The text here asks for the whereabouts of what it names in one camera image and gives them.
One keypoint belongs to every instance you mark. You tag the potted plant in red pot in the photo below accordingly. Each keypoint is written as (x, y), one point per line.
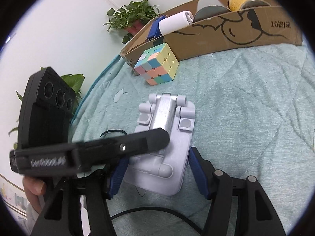
(133, 13)

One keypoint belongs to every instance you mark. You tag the person's left hand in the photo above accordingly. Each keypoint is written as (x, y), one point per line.
(34, 186)

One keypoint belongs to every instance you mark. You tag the brown cardboard box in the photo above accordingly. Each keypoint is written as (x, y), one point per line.
(209, 39)

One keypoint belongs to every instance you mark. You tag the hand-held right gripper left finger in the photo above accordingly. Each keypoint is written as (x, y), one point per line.
(118, 177)

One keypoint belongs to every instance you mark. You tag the blue stapler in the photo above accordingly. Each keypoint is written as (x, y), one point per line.
(155, 28)

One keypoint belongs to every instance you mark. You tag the light blue quilted blanket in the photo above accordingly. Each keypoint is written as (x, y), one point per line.
(246, 118)

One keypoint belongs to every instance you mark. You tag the framed wall picture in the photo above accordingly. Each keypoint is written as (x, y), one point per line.
(12, 196)

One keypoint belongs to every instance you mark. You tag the large leafy potted plant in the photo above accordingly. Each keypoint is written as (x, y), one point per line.
(73, 82)

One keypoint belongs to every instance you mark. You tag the pastel puzzle cube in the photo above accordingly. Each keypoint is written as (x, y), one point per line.
(157, 64)

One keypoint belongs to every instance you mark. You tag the white folding phone stand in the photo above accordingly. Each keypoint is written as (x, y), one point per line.
(177, 152)

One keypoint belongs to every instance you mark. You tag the white lotion bottle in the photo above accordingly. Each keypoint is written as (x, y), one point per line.
(173, 22)

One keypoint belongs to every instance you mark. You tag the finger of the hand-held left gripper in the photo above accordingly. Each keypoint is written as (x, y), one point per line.
(137, 142)

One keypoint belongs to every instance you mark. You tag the yellow label clear jar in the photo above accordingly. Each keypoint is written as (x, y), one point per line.
(242, 1)

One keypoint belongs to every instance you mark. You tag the silver metal can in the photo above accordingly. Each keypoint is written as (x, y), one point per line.
(210, 13)

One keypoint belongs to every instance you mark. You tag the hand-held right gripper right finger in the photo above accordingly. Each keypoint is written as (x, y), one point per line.
(198, 172)

